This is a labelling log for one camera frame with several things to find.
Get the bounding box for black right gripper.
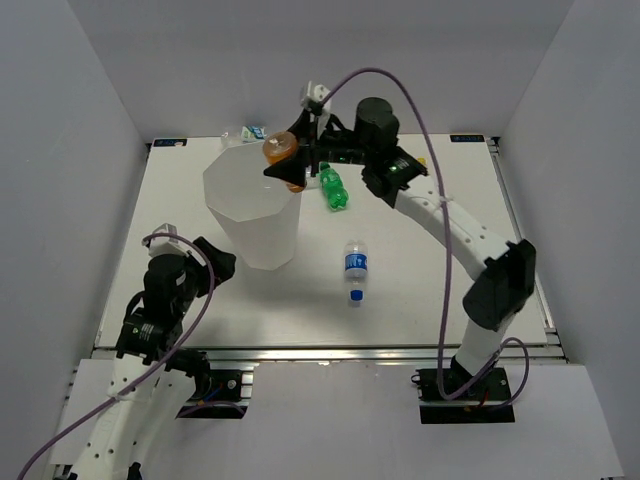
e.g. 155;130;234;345
263;109;373;188

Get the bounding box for orange juice bottle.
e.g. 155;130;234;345
262;131;305;193

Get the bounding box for green plastic bottle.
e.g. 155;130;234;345
319;162;349;211

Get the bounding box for white label clear bottle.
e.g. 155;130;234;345
221;125;266;148

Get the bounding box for translucent white bin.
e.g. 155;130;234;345
203;143;302;271

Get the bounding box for blue label clear bottle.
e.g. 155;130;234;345
343;240;369;307

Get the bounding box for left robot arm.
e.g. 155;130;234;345
69;234;236;479

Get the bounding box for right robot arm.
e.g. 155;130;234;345
263;97;537;399

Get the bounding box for dark table corner sticker left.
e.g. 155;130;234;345
152;138;187;148

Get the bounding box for dark table corner sticker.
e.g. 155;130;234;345
449;134;485;143
152;138;187;148

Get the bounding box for dark table corner sticker right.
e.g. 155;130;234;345
449;134;485;143

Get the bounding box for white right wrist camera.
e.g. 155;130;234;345
301;81;331;131

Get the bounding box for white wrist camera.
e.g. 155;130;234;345
301;81;331;131
142;223;188;258

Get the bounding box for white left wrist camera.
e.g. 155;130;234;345
142;223;188;258

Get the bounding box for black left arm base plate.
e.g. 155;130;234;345
178;364;253;420

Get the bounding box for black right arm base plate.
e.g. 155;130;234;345
411;368;515;425

